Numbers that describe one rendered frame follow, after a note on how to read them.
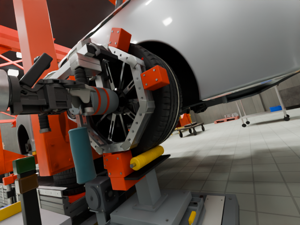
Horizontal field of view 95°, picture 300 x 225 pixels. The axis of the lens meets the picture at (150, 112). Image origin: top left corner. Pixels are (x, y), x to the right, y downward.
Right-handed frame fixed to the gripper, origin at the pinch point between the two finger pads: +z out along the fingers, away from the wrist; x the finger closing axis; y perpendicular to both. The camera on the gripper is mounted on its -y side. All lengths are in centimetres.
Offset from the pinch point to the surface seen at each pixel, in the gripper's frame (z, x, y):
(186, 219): 40, 3, 68
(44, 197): 14, -99, 50
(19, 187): -17.9, -10.3, 24.2
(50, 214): -8.7, -22.2, 38.0
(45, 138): 7, -60, 8
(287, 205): 84, 48, 83
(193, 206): 48, 5, 66
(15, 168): -18.0, -11.4, 19.3
